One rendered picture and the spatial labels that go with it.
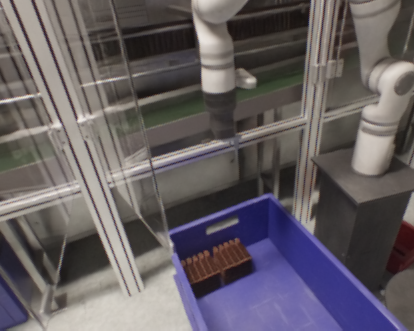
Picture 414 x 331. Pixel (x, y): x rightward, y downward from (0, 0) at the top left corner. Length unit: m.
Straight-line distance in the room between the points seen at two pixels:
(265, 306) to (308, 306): 0.13
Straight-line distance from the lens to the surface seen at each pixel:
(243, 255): 1.03
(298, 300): 1.06
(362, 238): 1.08
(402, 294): 1.12
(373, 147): 0.94
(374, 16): 0.78
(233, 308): 1.03
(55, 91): 0.85
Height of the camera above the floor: 1.12
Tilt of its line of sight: 32 degrees down
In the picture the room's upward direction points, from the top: 6 degrees counter-clockwise
